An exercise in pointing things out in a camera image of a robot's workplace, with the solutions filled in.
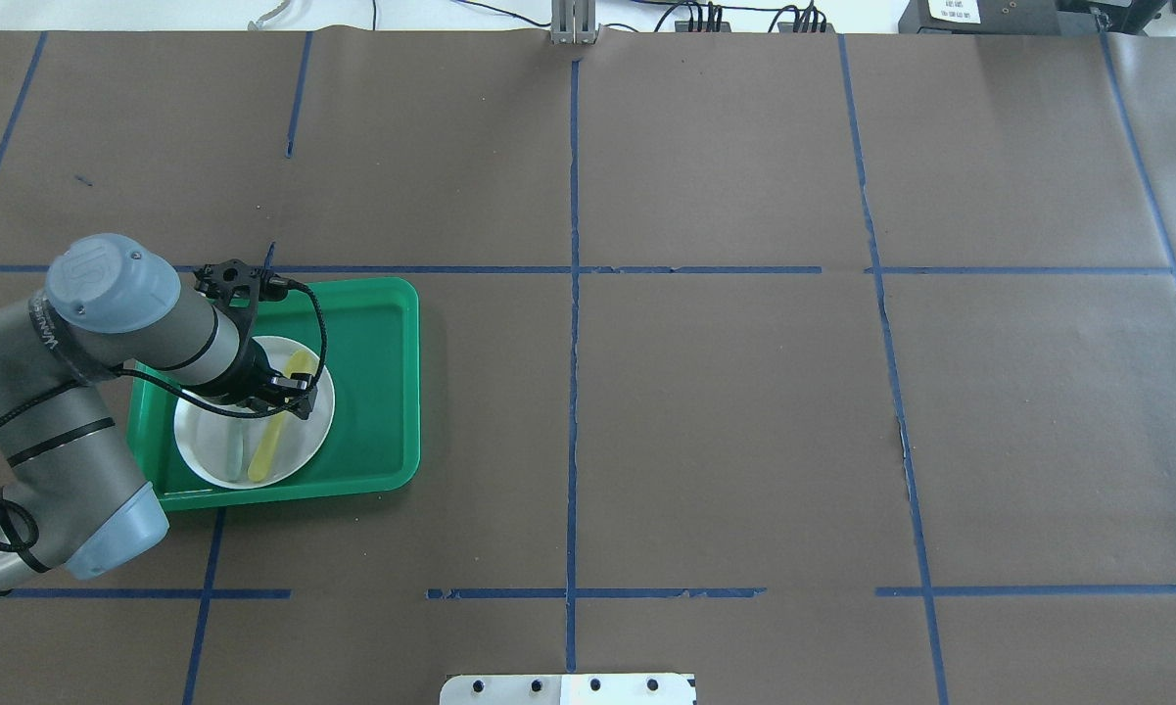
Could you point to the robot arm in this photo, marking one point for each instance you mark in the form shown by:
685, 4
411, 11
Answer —
110, 308

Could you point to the green plastic tray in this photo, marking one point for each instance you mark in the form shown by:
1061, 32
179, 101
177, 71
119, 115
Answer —
374, 442

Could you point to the yellow plastic spoon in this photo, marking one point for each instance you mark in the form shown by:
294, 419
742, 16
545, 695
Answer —
259, 468

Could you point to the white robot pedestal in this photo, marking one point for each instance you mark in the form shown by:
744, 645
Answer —
603, 688

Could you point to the black box with label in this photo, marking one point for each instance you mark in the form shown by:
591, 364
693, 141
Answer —
1031, 18

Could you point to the aluminium frame post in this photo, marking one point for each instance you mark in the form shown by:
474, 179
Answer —
573, 22

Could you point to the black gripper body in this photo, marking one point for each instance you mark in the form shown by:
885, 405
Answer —
252, 377

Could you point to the white round plate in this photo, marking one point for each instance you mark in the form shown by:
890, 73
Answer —
198, 435

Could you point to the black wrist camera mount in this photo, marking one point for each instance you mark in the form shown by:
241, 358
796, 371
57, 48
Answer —
237, 289

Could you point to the pale green plastic fork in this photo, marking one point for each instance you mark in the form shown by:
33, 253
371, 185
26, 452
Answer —
233, 469

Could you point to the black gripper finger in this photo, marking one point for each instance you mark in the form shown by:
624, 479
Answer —
300, 407
292, 385

